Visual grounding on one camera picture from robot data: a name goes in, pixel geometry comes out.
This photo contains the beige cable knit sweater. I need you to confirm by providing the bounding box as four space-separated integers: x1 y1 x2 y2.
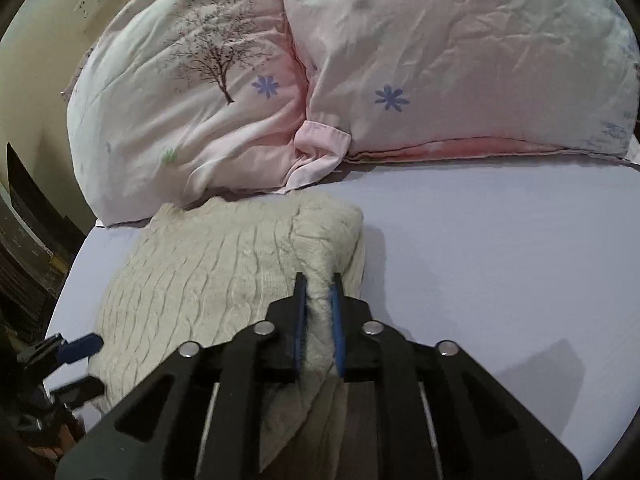
89 190 364 479

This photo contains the dark bedside furniture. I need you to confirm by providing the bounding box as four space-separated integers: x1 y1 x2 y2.
1 144 86 347

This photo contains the lavender bed sheet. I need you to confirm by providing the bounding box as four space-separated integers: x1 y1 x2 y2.
41 152 640 480

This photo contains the pink tree print pillow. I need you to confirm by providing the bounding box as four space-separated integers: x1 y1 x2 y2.
67 0 350 226

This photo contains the pink floral pillow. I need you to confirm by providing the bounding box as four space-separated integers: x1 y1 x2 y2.
283 0 639 162

